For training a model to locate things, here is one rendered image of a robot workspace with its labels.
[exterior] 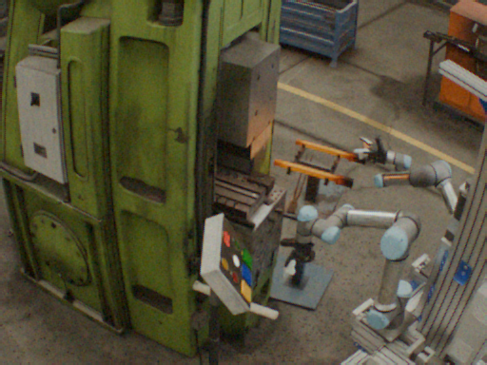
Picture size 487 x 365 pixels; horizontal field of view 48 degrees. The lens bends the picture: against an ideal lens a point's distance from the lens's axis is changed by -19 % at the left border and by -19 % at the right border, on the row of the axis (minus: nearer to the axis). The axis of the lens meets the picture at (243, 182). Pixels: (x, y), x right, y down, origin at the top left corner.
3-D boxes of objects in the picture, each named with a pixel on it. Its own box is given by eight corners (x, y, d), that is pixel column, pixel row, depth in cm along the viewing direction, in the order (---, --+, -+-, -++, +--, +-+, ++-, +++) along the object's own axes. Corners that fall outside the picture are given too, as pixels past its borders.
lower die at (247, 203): (263, 200, 328) (265, 186, 323) (245, 222, 313) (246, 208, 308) (190, 174, 342) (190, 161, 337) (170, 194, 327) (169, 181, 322)
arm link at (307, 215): (311, 220, 258) (295, 210, 263) (307, 240, 265) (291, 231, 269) (322, 210, 263) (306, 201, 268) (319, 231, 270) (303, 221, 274)
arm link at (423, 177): (423, 190, 300) (375, 192, 345) (437, 185, 304) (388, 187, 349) (419, 168, 299) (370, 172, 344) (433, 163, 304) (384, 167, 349)
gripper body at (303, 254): (301, 268, 275) (305, 248, 267) (288, 259, 280) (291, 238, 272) (314, 260, 279) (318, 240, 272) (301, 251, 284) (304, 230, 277)
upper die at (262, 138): (269, 139, 306) (270, 122, 301) (250, 161, 292) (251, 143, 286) (191, 116, 320) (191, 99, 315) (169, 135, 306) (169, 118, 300)
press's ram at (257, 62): (282, 109, 311) (287, 40, 287) (246, 148, 283) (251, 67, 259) (205, 88, 325) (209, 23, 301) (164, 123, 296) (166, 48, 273)
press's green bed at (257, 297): (270, 305, 391) (278, 252, 363) (243, 342, 364) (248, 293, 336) (192, 276, 409) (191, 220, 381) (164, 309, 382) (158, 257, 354)
